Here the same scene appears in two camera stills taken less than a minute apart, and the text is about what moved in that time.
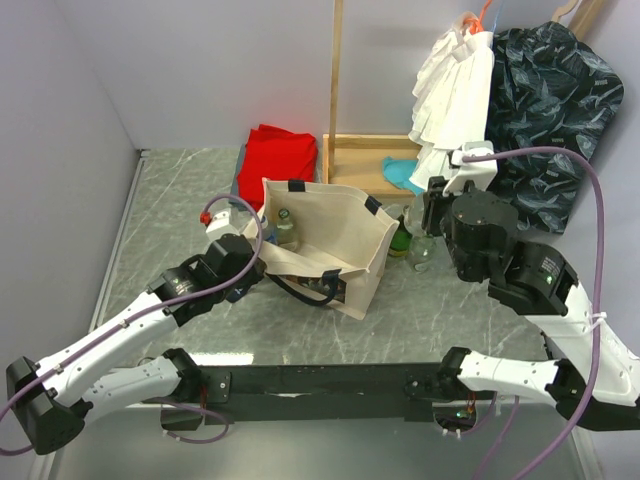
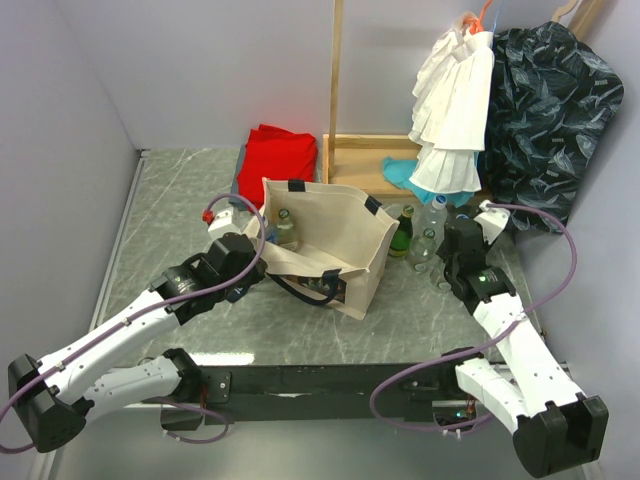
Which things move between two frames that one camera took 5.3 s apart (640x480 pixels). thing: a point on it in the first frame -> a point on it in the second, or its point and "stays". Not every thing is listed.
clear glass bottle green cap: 285,235 stays
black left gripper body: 253,276 stays
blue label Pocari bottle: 269,230 stays
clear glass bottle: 413,216 -> 437,274
